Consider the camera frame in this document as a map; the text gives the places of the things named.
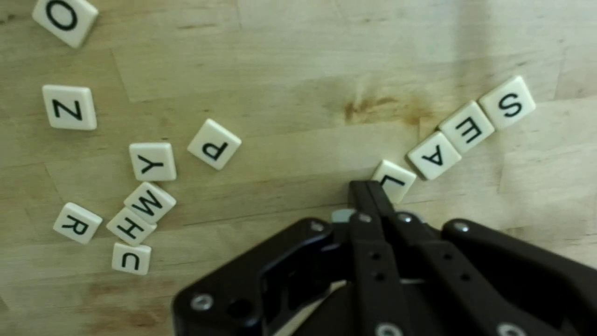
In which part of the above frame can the white letter tile R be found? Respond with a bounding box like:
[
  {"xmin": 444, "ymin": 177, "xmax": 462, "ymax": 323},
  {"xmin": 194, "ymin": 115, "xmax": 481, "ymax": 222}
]
[{"xmin": 50, "ymin": 199, "xmax": 104, "ymax": 246}]

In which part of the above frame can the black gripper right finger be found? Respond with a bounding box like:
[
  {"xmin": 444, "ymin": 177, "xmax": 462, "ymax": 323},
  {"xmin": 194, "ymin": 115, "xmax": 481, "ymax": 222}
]
[{"xmin": 374, "ymin": 181, "xmax": 597, "ymax": 336}]

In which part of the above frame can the white letter tile Y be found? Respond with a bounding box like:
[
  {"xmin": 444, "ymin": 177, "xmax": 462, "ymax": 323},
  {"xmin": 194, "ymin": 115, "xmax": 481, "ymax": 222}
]
[{"xmin": 126, "ymin": 140, "xmax": 179, "ymax": 185}]

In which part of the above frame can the white letter tile E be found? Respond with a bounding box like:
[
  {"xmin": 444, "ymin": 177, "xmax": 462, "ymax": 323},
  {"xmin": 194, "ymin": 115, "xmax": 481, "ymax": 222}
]
[{"xmin": 436, "ymin": 99, "xmax": 498, "ymax": 157}]

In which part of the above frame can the white letter tile A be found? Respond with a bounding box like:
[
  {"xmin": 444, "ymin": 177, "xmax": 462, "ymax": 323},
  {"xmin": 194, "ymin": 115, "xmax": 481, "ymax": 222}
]
[{"xmin": 404, "ymin": 129, "xmax": 464, "ymax": 183}]

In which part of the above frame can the white letter tile O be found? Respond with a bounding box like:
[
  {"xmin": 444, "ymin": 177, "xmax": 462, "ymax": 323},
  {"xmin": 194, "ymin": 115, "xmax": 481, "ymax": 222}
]
[{"xmin": 29, "ymin": 0, "xmax": 100, "ymax": 50}]

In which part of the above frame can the white letter tile S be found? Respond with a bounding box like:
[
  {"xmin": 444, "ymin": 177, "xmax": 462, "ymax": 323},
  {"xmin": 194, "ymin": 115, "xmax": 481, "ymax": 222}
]
[{"xmin": 475, "ymin": 73, "xmax": 539, "ymax": 132}]

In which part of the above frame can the white letter tile P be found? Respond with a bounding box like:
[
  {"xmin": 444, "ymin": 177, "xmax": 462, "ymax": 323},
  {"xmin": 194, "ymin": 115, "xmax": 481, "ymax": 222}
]
[{"xmin": 184, "ymin": 115, "xmax": 244, "ymax": 173}]

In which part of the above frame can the white letter tile H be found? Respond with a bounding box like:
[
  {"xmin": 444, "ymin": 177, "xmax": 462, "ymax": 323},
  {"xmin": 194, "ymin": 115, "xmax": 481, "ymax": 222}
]
[{"xmin": 104, "ymin": 205, "xmax": 158, "ymax": 248}]

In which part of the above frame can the white letter tile Z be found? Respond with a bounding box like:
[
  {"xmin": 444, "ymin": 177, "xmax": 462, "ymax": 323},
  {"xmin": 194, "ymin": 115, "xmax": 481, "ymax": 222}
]
[{"xmin": 39, "ymin": 82, "xmax": 98, "ymax": 132}]

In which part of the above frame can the white letter tile C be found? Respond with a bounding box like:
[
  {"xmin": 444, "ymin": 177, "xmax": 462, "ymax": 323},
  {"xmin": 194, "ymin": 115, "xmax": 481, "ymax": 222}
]
[{"xmin": 110, "ymin": 241, "xmax": 154, "ymax": 278}]

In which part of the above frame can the white letter tile M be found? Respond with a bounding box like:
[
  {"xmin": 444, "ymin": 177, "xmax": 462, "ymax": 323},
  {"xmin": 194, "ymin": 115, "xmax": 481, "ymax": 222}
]
[{"xmin": 121, "ymin": 179, "xmax": 179, "ymax": 226}]

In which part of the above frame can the white letter tile L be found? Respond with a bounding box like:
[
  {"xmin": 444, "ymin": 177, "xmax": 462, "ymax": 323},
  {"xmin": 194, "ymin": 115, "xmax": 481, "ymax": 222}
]
[{"xmin": 369, "ymin": 157, "xmax": 419, "ymax": 207}]

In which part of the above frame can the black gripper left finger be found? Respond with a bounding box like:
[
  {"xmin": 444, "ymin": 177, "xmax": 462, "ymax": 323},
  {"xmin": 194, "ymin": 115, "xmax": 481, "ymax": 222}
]
[{"xmin": 171, "ymin": 179, "xmax": 416, "ymax": 336}]

